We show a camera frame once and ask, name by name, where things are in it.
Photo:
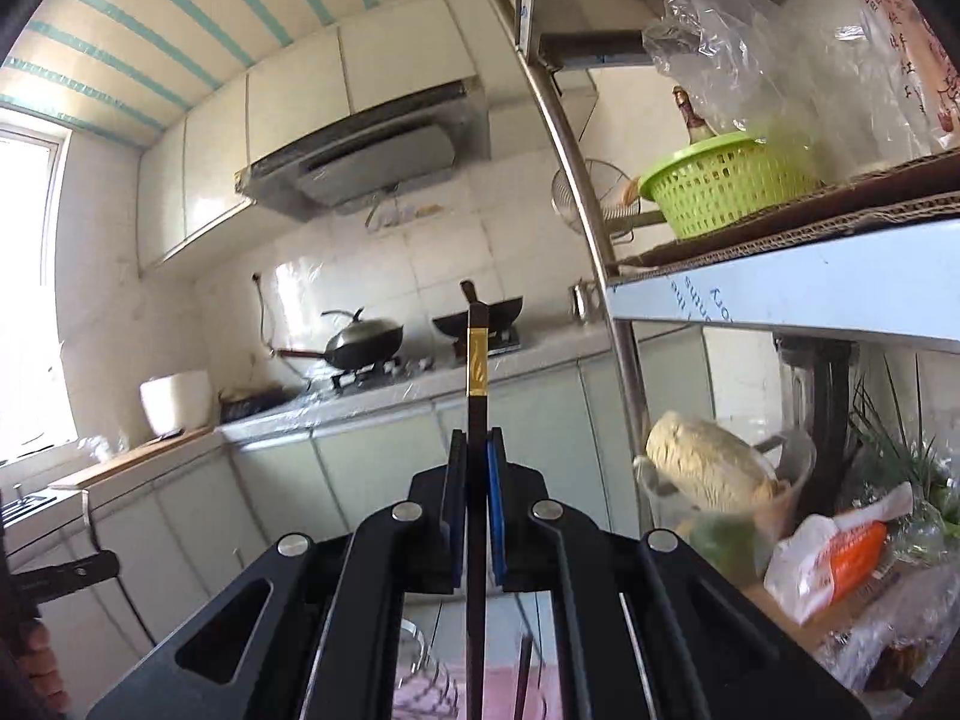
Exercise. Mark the pink plastic utensil cup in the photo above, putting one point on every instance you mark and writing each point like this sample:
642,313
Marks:
499,697

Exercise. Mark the stainless steel kettle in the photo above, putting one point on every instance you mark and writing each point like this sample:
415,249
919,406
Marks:
583,304

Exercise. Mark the dark chopstick gold band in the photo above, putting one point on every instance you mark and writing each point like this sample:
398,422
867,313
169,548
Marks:
477,360

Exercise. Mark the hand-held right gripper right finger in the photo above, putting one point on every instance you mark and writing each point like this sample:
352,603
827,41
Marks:
496,510

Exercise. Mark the white bag orange label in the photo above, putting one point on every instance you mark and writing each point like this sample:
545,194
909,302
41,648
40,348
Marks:
840,555

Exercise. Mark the glass wall shelf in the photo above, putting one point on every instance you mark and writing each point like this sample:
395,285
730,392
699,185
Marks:
405,214

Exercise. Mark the crumpled clear plastic bag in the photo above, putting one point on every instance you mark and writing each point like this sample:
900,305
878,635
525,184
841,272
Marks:
900,637

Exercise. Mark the corrugated cardboard sheet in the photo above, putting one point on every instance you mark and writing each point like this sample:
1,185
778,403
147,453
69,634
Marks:
825,214

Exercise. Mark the gas stove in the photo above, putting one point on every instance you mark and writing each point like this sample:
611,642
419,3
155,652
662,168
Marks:
375,379

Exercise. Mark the grey range hood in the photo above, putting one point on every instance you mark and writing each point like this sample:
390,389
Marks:
375,157

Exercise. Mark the green chives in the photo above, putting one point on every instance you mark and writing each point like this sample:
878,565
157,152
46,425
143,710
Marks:
892,450

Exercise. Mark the steel shelving unit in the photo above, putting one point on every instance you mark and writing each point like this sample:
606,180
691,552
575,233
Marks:
787,289

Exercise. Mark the black blender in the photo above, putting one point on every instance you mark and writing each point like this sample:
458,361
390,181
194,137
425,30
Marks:
832,405

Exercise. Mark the brown cardboard sheet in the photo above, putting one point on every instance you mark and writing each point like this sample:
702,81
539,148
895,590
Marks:
757,600

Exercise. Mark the green bell pepper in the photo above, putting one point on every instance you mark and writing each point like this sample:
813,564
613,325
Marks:
720,547

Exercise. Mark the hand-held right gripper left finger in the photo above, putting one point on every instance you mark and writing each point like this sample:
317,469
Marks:
454,510

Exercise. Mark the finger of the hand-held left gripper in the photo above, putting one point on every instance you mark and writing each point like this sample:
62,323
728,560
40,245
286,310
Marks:
82,570

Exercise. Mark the white wall cabinets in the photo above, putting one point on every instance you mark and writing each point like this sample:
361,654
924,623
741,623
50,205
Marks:
210,180

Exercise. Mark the white printed plastic bag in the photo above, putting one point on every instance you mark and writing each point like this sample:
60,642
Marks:
900,52

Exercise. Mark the clear plastic container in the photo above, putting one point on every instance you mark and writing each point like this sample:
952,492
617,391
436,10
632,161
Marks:
795,465

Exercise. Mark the large clear plastic bag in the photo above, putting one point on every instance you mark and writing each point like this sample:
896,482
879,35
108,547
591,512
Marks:
750,52

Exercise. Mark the white rice cooker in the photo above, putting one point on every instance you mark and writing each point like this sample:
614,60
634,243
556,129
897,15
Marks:
174,401

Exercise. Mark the kitchen counter with cabinets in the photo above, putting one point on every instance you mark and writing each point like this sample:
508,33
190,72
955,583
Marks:
375,465

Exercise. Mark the green plastic basket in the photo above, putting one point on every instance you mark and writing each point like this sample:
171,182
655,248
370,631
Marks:
720,187

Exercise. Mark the person's left hand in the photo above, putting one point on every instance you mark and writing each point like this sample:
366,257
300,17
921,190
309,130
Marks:
45,667

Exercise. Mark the napa cabbage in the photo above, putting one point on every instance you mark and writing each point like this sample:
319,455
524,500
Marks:
697,457

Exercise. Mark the black wok with lid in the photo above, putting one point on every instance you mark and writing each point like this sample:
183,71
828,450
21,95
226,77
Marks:
364,341

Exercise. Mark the window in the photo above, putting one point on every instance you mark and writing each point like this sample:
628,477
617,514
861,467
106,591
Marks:
30,277

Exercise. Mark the dark shallow pan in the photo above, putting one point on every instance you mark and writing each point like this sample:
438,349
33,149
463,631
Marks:
251,405

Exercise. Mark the glass bottle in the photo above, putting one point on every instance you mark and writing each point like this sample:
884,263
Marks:
694,124

